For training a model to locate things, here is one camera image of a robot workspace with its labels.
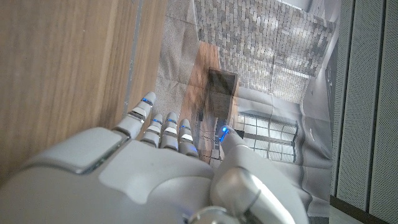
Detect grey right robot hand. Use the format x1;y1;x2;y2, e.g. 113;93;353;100
0;91;309;224

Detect printed office backdrop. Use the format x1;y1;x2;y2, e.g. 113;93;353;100
154;0;343;224

